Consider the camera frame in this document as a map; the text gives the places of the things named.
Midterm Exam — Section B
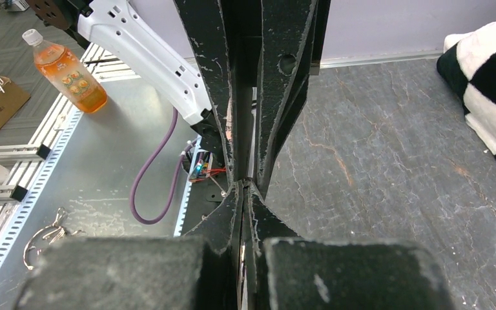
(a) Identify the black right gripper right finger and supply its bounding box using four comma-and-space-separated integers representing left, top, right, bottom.
243, 181, 299, 309

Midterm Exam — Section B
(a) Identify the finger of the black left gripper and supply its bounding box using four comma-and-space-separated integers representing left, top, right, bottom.
254, 1, 331, 197
175, 0, 234, 183

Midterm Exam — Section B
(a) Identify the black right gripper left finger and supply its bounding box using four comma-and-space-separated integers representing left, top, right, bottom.
187, 181, 243, 309

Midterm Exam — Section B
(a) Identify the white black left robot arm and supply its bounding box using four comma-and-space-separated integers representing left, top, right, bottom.
29, 1, 331, 196

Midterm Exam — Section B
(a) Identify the spare silver keyring bunch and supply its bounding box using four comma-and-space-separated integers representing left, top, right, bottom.
22, 207, 85, 271

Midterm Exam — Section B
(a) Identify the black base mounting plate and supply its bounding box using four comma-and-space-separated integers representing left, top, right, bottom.
181, 149, 236, 237

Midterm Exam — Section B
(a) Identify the orange drink plastic bottle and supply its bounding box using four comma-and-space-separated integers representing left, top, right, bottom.
22, 29, 108, 113

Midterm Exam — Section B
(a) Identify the black white checkered pillow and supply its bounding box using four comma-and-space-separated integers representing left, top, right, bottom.
437, 21, 496, 157

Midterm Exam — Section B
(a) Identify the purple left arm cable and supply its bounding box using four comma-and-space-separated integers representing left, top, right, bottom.
129, 107, 200, 226

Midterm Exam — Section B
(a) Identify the white slotted cable duct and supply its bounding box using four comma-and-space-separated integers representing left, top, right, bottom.
0, 108, 82, 270

